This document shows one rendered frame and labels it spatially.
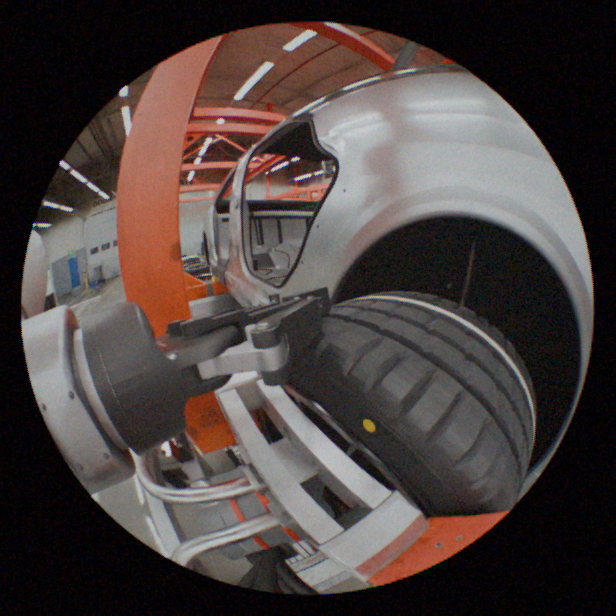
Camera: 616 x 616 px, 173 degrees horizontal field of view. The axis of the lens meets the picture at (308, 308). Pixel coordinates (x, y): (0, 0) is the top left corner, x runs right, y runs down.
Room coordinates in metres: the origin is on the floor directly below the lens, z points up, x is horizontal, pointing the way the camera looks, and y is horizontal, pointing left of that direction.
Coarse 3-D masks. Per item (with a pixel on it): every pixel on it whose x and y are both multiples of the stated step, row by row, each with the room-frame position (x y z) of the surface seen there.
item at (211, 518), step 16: (256, 496) 0.08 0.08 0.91; (208, 512) 0.03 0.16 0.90; (224, 512) 0.03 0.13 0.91; (240, 512) 0.04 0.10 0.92; (256, 512) 0.05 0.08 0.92; (208, 528) -0.01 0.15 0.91; (288, 528) 0.02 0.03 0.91; (240, 544) -0.02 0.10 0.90; (256, 544) -0.02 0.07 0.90; (272, 544) -0.01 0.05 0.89
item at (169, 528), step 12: (156, 456) 0.09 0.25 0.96; (156, 468) 0.06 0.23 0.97; (156, 480) 0.04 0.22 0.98; (156, 504) -0.01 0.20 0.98; (168, 504) 0.01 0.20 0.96; (156, 516) -0.03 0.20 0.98; (168, 516) -0.02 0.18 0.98; (168, 528) -0.04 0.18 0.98; (180, 528) -0.03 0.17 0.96; (168, 540) -0.06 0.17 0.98; (180, 540) -0.05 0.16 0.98
